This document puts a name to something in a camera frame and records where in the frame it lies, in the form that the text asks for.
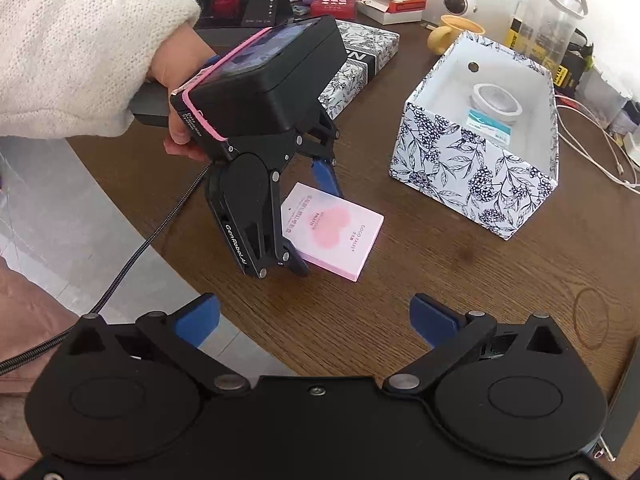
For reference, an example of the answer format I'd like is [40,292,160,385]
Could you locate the pink heart paper box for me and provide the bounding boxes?
[281,182,384,282]

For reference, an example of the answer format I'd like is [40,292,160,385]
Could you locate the floral XIEFURN box lid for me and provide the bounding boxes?
[319,21,400,119]

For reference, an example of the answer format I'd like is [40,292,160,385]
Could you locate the dental floss pick box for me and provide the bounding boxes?
[465,108,512,148]

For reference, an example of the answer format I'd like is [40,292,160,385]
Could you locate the white knit sleeve forearm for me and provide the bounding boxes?
[1,0,200,140]

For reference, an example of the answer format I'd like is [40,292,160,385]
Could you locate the person left hand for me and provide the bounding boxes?
[148,23,215,162]

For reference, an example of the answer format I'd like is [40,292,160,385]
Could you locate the red cigarette pack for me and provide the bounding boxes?
[310,0,356,21]

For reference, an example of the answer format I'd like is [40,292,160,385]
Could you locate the floral open storage box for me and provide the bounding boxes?
[390,32,559,240]

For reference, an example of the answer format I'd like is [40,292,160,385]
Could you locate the yellow mug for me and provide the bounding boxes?
[426,14,486,55]

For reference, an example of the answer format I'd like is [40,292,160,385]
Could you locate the white round tape roll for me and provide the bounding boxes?
[471,84,523,122]

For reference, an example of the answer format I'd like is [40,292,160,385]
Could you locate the white and red open box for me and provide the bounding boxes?
[357,0,427,25]

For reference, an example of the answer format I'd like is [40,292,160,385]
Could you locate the white power strip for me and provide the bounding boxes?
[623,133,640,166]

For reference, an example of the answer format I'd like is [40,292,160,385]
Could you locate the yellow black package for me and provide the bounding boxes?
[532,29,593,96]

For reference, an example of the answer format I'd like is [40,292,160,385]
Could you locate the clear plastic water bottle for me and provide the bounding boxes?
[506,0,588,63]

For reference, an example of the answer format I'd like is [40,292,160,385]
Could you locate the black braided cable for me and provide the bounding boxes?
[0,164,214,376]

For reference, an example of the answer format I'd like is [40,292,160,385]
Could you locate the white round camera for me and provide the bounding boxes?
[442,0,477,18]

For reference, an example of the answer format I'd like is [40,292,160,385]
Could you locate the white charging cable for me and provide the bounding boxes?
[554,94,640,191]

